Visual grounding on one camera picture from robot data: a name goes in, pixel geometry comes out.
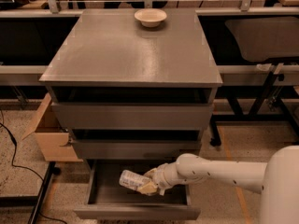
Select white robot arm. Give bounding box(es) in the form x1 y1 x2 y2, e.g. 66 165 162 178
137 146 299 224

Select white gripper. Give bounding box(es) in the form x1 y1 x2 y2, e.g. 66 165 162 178
137 163 178 196

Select grey middle drawer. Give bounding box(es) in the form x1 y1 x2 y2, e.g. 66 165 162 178
71 140 201 160

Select white bowl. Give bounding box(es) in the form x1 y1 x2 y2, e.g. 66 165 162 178
135 8 167 28

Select black floor cable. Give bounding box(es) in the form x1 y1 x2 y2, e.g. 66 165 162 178
0 109 68 224

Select black floor rail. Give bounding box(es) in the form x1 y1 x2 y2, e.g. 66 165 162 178
0 161 57 224

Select black metal table frame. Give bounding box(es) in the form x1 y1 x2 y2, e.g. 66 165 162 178
210 63 299 147

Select grey drawer cabinet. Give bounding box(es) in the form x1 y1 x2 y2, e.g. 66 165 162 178
38 7 223 163

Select cardboard box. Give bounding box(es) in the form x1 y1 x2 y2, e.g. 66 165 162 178
22 93 81 162

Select grey open bottom drawer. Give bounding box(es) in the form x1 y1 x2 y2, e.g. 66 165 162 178
75 160 200 220

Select grey top drawer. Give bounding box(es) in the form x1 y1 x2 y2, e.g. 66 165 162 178
51 103 212 131

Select clear plastic bottle blue label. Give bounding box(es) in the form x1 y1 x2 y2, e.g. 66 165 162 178
119 170 150 190

